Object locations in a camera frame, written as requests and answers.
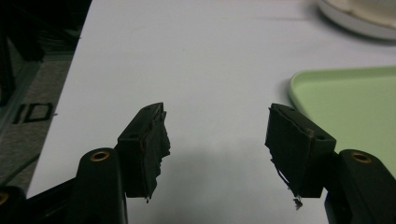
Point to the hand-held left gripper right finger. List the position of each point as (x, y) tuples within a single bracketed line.
[(311, 155)]

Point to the light green tray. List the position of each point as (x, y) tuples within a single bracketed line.
[(351, 105)]

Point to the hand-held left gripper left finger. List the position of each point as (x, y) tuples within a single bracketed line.
[(137, 161)]

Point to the white round dish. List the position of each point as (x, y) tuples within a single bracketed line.
[(361, 18)]

